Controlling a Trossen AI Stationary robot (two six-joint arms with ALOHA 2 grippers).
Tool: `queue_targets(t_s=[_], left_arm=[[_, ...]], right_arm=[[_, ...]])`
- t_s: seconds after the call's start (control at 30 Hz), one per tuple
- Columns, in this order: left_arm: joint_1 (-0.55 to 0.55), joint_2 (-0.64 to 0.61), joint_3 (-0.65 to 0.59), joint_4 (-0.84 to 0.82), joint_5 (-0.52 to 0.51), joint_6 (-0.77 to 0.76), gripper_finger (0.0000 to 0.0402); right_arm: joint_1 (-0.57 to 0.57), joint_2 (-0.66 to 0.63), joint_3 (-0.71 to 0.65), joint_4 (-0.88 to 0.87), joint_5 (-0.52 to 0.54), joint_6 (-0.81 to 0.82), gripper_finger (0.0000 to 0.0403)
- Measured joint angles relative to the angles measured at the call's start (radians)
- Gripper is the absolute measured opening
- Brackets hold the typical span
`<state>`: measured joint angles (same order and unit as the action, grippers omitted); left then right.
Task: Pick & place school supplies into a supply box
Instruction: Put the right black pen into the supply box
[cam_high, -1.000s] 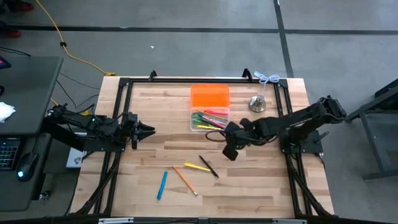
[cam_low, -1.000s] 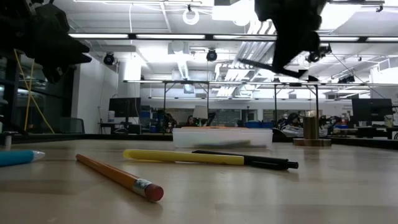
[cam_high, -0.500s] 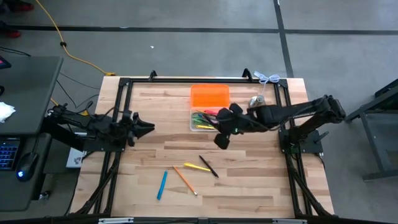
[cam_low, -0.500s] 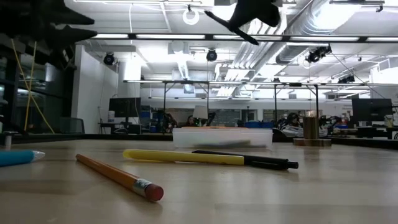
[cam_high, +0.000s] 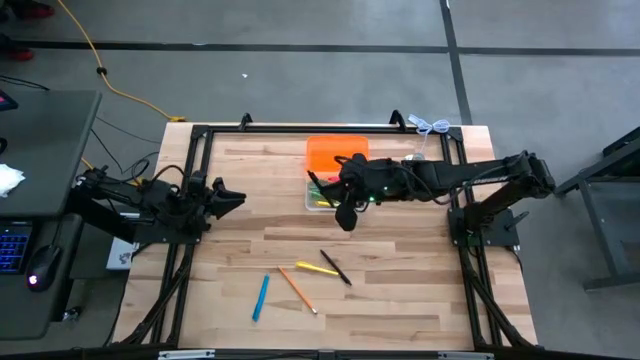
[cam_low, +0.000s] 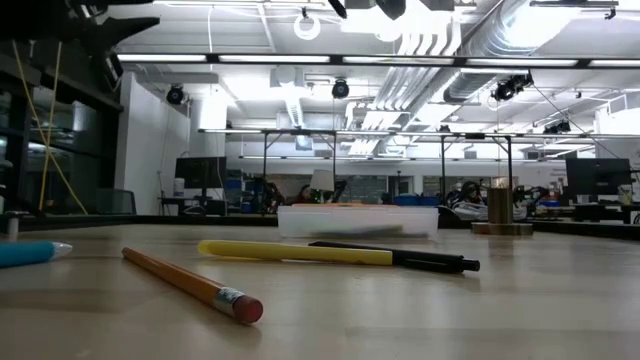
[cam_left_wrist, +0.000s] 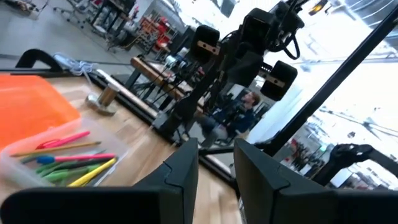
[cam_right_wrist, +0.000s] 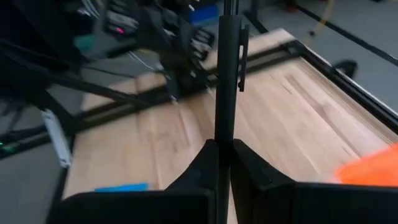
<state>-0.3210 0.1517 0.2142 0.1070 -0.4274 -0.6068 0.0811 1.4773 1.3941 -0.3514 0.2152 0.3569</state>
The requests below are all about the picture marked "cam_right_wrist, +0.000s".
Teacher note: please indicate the silver metal bracket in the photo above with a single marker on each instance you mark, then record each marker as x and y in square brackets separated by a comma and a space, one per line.
[57, 140]

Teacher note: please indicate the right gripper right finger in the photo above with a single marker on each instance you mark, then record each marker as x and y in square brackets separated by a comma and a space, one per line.
[295, 205]

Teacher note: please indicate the orange plastic box lid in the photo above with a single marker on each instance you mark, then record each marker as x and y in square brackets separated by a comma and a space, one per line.
[373, 169]

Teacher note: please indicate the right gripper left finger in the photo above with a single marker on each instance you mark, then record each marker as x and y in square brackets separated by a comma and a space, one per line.
[155, 208]

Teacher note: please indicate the blue pen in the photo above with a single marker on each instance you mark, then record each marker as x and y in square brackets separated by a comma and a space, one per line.
[124, 187]

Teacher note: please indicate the black pen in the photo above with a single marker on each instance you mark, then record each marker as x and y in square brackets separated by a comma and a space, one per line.
[227, 93]

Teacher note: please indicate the blue tube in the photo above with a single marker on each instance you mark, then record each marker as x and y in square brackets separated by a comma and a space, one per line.
[203, 15]

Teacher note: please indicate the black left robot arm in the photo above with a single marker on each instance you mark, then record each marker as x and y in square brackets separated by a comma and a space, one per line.
[174, 40]

